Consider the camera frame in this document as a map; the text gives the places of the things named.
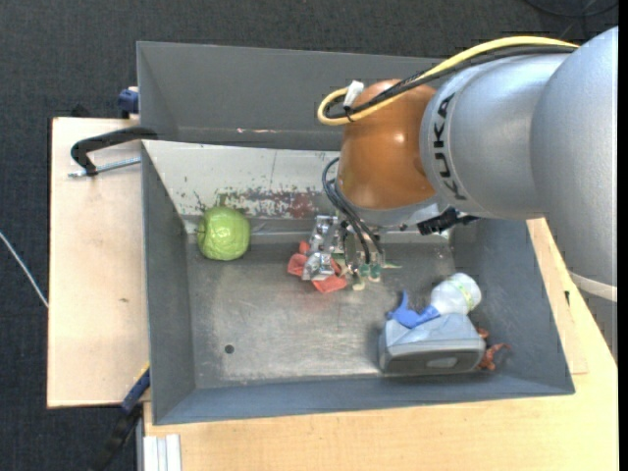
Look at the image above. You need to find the green apple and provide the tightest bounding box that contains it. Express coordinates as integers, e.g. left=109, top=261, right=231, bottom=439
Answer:
left=196, top=206, right=252, bottom=262

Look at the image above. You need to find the white spray bottle blue trigger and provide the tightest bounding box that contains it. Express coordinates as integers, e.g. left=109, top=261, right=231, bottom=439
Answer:
left=386, top=272, right=483, bottom=330

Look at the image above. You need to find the grey metal bin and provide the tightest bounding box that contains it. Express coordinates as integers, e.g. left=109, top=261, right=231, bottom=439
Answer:
left=135, top=40, right=576, bottom=426

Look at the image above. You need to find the red-brown toy animal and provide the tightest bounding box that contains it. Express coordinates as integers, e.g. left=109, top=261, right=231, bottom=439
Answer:
left=474, top=327, right=512, bottom=373

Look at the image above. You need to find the grey box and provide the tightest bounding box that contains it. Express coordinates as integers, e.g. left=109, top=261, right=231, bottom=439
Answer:
left=377, top=312, right=488, bottom=376

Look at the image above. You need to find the red cloth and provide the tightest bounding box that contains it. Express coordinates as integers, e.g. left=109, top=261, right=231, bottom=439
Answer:
left=287, top=240, right=348, bottom=294

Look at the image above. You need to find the black cylinder on white bracket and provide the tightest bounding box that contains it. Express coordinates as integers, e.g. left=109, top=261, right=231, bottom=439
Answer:
left=416, top=206, right=480, bottom=239

